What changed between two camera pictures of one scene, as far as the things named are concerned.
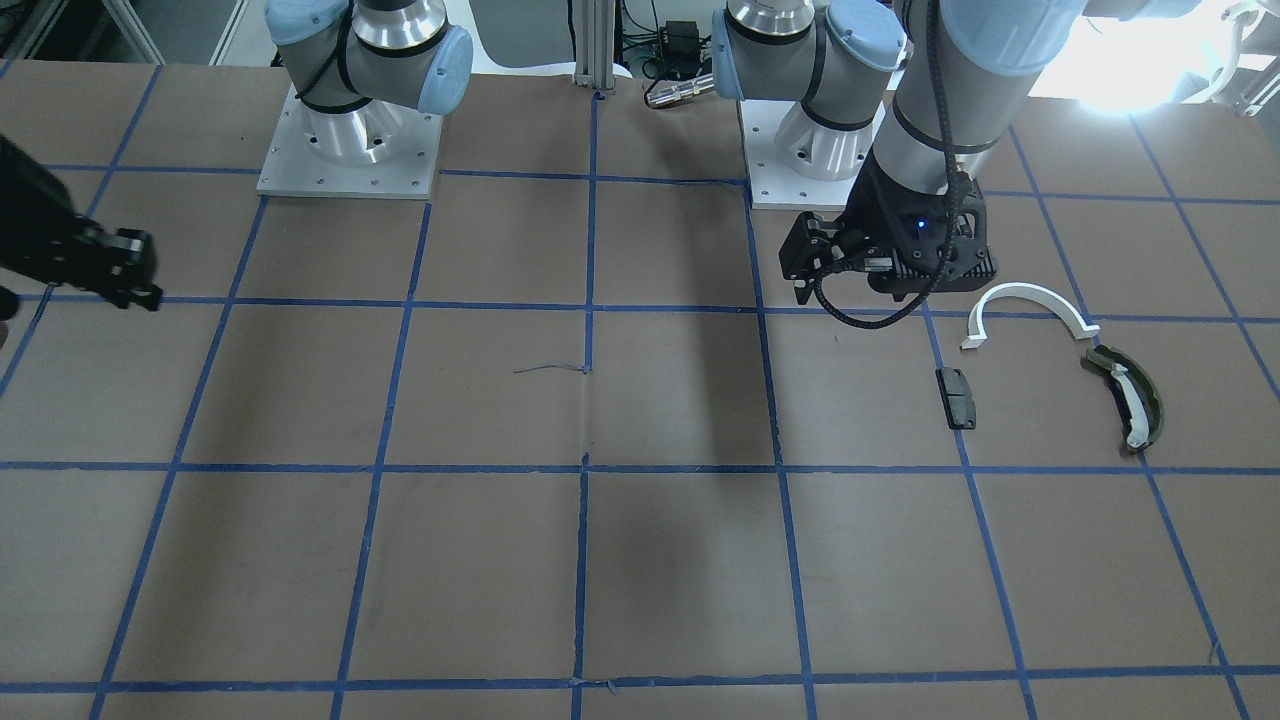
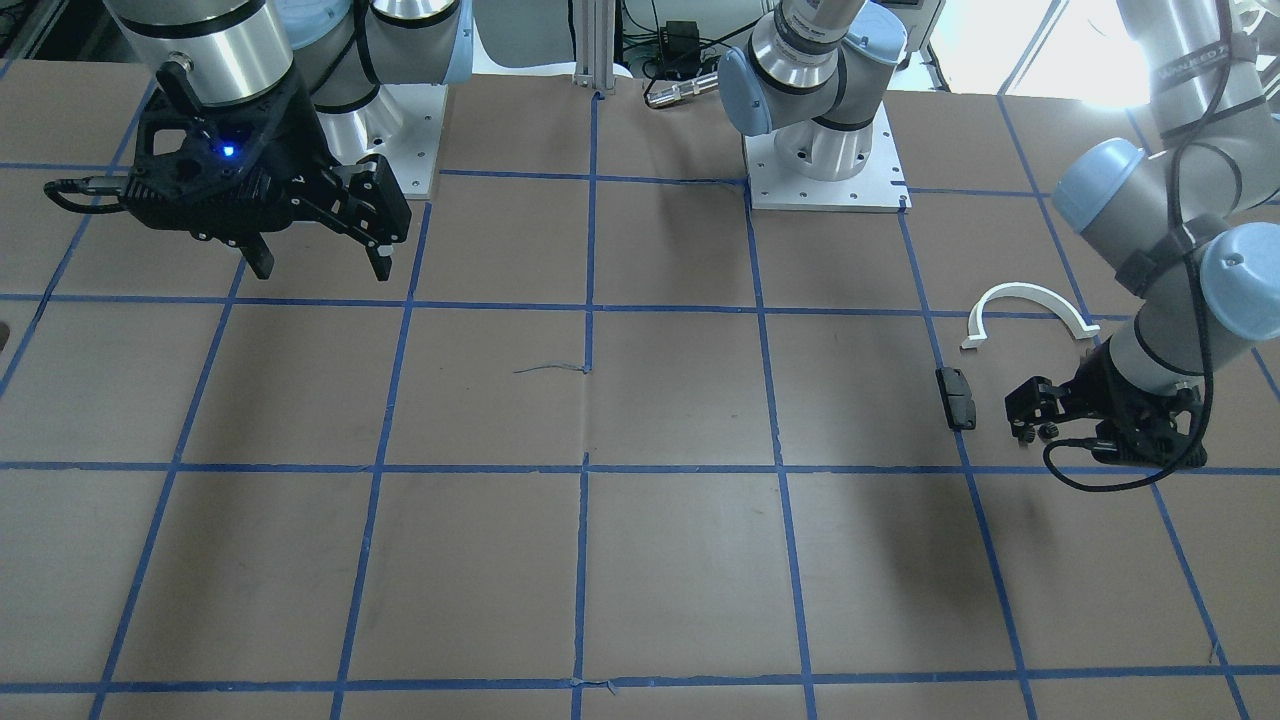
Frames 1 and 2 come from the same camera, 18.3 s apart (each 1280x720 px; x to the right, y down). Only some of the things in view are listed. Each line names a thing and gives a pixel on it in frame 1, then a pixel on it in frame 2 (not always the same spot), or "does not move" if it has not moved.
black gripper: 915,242 to 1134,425
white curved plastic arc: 1021,290 does not move
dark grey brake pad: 957,398 does not move
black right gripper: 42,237 to 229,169
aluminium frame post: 593,31 does not move
